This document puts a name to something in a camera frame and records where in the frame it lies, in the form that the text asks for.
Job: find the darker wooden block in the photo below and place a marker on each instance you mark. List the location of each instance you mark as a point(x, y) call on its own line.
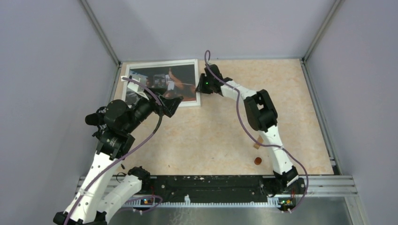
point(258, 142)

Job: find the small brown round disc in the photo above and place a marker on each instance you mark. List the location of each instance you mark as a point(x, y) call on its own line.
point(258, 161)

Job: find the black microphone on stand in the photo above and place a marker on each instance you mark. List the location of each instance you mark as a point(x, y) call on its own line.
point(97, 119)

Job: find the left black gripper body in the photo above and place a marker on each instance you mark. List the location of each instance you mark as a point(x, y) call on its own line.
point(144, 108)

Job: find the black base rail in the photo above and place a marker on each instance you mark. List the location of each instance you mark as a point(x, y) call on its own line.
point(219, 188)

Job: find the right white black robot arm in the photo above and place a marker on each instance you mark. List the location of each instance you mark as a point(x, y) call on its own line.
point(261, 115)

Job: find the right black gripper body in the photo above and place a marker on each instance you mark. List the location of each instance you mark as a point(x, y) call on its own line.
point(204, 86)

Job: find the wooden picture frame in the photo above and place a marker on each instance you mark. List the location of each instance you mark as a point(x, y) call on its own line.
point(167, 63)

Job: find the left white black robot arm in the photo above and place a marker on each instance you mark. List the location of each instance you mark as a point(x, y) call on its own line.
point(115, 123)

